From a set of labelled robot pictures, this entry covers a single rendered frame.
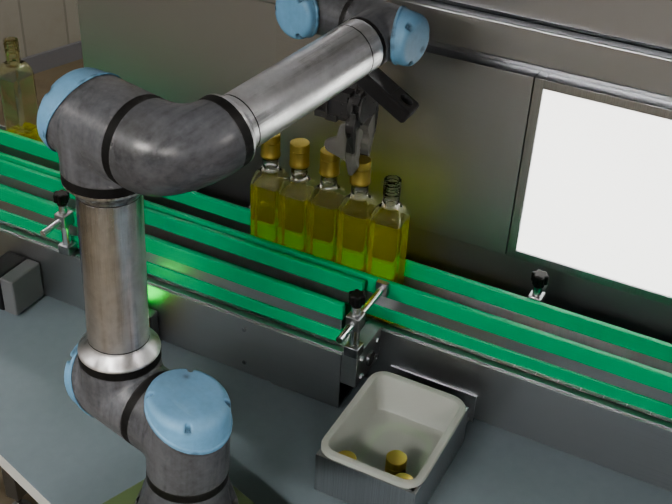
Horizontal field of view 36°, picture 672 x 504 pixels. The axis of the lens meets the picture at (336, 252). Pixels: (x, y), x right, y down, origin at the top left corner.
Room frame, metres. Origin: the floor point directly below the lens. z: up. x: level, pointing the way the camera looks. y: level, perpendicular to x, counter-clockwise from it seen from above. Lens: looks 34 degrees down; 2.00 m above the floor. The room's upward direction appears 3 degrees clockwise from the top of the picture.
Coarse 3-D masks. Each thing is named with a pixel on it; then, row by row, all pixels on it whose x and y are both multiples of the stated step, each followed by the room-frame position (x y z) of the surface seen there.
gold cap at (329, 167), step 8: (320, 152) 1.52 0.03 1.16; (328, 152) 1.52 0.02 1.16; (320, 160) 1.52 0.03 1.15; (328, 160) 1.51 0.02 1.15; (336, 160) 1.51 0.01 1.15; (320, 168) 1.52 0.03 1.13; (328, 168) 1.51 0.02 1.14; (336, 168) 1.51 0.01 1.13; (328, 176) 1.51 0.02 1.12; (336, 176) 1.51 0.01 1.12
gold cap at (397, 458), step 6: (396, 450) 1.18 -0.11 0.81; (390, 456) 1.17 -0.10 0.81; (396, 456) 1.17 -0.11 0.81; (402, 456) 1.17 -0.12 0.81; (390, 462) 1.16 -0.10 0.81; (396, 462) 1.16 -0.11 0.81; (402, 462) 1.16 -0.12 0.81; (390, 468) 1.15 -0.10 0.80; (396, 468) 1.15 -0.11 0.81; (402, 468) 1.15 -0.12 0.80
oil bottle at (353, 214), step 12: (348, 204) 1.48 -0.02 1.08; (360, 204) 1.47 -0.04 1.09; (372, 204) 1.49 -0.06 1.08; (348, 216) 1.47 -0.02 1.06; (360, 216) 1.47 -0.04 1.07; (348, 228) 1.47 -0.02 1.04; (360, 228) 1.46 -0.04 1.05; (348, 240) 1.47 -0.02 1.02; (360, 240) 1.46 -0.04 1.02; (336, 252) 1.48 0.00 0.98; (348, 252) 1.47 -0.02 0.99; (360, 252) 1.46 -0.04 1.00; (348, 264) 1.47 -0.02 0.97; (360, 264) 1.46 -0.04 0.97
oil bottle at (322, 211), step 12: (312, 192) 1.51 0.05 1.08; (324, 192) 1.51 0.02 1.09; (336, 192) 1.51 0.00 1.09; (312, 204) 1.51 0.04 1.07; (324, 204) 1.50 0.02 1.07; (336, 204) 1.49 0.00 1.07; (312, 216) 1.51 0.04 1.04; (324, 216) 1.50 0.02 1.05; (336, 216) 1.49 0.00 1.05; (312, 228) 1.50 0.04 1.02; (324, 228) 1.49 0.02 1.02; (336, 228) 1.49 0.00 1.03; (312, 240) 1.50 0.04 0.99; (324, 240) 1.49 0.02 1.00; (336, 240) 1.50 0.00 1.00; (312, 252) 1.50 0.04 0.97; (324, 252) 1.49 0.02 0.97
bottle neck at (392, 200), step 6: (384, 180) 1.47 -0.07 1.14; (390, 180) 1.48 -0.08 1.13; (396, 180) 1.48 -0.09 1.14; (384, 186) 1.47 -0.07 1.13; (390, 186) 1.46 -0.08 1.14; (396, 186) 1.46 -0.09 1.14; (384, 192) 1.47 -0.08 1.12; (390, 192) 1.46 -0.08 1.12; (396, 192) 1.46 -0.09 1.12; (384, 198) 1.47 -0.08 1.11; (390, 198) 1.46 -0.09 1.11; (396, 198) 1.46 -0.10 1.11; (384, 204) 1.46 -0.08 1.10; (390, 204) 1.46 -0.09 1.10; (396, 204) 1.46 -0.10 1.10
